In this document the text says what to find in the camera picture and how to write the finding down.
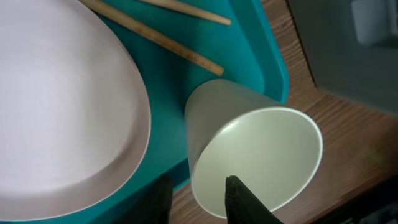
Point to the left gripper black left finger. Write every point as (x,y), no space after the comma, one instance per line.
(153,207)

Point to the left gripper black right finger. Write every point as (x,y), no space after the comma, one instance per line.
(243,207)

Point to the white paper cup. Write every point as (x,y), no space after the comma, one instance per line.
(232,130)

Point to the grey dishwasher rack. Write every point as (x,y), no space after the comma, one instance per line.
(351,48)

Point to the white round plate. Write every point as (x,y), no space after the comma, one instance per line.
(75,114)

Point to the teal plastic tray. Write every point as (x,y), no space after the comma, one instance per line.
(169,80)

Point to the wooden chopstick upper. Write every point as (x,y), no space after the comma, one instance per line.
(190,10)

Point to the wooden chopstick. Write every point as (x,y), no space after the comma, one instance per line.
(190,10)
(149,33)

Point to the wooden chopstick lower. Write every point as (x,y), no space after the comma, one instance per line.
(149,33)

